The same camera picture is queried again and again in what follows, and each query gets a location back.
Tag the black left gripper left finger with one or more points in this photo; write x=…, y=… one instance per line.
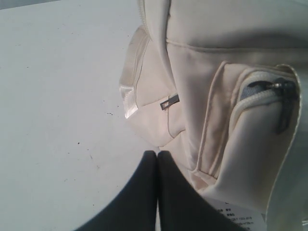
x=134, y=208

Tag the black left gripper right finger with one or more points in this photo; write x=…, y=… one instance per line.
x=181, y=208

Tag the cream fabric duffel bag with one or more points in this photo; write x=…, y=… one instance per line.
x=217, y=84

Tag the white paper label sheet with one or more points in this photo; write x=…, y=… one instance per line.
x=245, y=218

